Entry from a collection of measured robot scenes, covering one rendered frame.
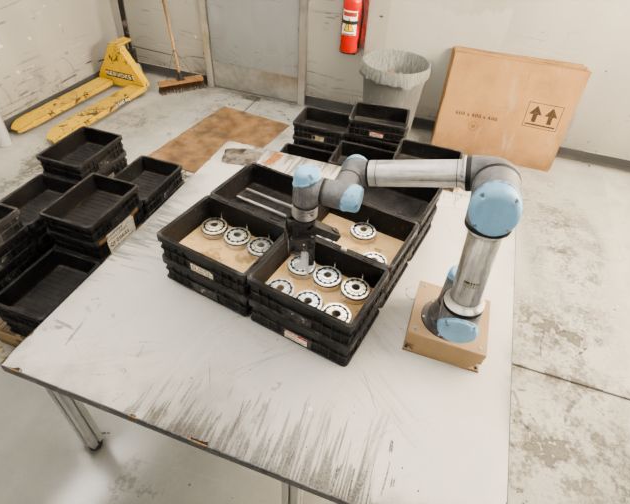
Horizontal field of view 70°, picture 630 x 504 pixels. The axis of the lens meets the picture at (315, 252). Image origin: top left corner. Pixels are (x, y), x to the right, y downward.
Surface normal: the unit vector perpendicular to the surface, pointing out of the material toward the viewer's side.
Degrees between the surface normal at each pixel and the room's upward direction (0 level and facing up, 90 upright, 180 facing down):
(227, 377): 0
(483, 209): 81
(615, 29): 90
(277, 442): 0
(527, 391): 0
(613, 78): 90
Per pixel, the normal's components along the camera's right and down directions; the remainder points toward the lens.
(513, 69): -0.32, 0.52
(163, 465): 0.05, -0.73
